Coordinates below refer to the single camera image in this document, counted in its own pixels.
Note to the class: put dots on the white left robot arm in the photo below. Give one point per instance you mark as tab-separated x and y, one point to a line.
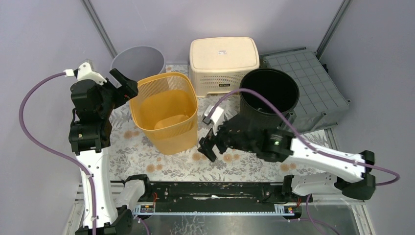
103	215

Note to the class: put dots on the small circuit board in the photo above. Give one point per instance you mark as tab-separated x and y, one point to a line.
146	209
289	210

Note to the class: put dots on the white slotted cable duct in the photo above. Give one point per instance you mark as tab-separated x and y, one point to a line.
226	208

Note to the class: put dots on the black round plastic bin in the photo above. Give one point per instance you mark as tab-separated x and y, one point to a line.
277	87

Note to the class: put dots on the grey plastic storage bin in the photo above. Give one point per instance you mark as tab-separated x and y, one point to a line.
320	104

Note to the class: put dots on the grey round plastic bin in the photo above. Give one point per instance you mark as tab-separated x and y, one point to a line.
139	62

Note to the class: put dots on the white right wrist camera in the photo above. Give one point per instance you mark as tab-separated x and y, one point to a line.
217	118

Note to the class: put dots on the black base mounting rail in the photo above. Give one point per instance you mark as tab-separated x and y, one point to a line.
195	192

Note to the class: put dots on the small circuit board left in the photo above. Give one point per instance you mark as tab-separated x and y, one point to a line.
146	209

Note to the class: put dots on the small circuit board right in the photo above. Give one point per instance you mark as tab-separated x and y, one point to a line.
289	210

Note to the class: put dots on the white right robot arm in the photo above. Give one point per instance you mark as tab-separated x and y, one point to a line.
345	173

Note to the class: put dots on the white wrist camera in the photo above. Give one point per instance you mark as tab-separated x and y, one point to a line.
85	72
217	118

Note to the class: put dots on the floral patterned table mat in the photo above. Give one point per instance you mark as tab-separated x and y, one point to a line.
131	153

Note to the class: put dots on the yellow bin with black liner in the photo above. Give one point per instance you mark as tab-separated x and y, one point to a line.
165	110

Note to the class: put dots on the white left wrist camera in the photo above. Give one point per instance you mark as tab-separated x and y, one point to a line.
85	72

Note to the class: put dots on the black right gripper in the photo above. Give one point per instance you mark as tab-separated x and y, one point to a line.
207	142

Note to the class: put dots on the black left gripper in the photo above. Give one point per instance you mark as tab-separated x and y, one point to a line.
116	89

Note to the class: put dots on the cream perforated plastic basket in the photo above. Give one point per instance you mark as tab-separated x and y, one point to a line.
217	65

